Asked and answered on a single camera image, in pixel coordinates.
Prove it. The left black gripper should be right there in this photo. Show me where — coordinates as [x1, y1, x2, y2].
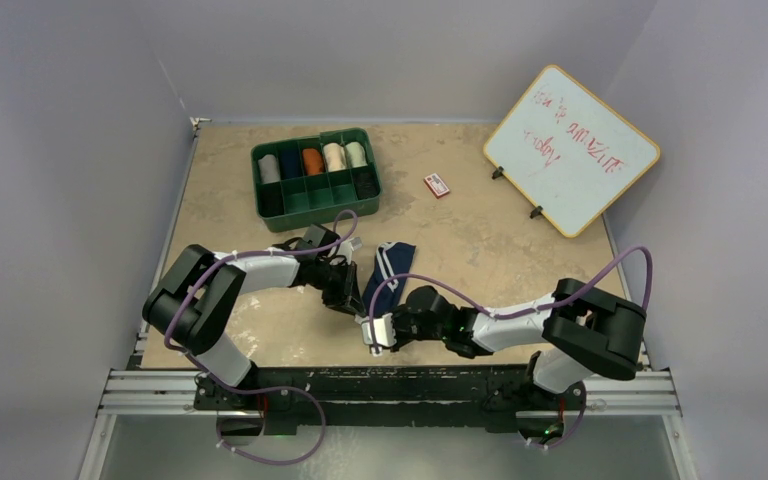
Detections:
[310, 260, 364, 317]

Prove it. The navy white underwear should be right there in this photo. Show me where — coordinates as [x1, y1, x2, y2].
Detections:
[362, 242, 416, 317]

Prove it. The black striped underwear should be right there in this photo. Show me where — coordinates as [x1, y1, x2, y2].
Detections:
[352, 169, 380, 200]

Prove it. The green divided storage tray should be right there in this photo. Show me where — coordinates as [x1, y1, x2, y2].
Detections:
[250, 127, 383, 233]

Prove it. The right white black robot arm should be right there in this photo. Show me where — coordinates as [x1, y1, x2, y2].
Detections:
[367, 278, 647, 407]

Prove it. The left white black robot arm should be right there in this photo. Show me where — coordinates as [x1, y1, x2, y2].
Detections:
[142, 224, 366, 409]

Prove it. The orange rolled underwear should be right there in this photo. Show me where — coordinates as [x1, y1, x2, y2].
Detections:
[301, 148, 326, 176]

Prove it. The pale green rolled underwear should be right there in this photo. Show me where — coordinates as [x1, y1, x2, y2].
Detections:
[344, 141, 368, 168]

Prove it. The beige rolled underwear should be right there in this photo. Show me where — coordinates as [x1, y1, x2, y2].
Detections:
[322, 142, 348, 172]

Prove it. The navy rolled underwear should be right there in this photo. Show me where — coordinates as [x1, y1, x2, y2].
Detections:
[278, 148, 304, 180]

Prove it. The grey rolled underwear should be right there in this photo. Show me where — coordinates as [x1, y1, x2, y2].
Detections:
[257, 154, 281, 184]

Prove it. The small red white box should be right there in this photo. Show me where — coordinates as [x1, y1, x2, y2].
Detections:
[423, 173, 451, 199]

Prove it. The whiteboard with red writing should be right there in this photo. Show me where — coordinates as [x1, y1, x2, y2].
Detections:
[483, 65, 661, 238]

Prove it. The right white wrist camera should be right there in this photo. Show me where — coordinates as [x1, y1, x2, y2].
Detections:
[355, 313, 396, 356]

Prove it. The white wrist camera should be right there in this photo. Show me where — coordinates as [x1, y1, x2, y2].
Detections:
[355, 313, 396, 356]
[332, 237, 363, 263]

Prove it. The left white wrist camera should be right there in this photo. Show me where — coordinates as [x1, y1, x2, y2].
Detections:
[332, 237, 363, 263]

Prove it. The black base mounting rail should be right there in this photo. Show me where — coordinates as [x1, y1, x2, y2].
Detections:
[194, 364, 585, 436]

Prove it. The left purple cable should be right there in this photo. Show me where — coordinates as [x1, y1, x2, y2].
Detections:
[161, 209, 360, 466]

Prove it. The purple cable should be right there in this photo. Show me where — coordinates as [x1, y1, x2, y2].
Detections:
[161, 209, 360, 466]
[367, 245, 654, 452]

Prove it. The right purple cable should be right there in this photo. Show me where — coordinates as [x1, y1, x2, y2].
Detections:
[367, 245, 654, 452]

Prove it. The aluminium frame rail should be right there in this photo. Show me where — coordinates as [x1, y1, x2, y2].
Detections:
[79, 370, 699, 479]

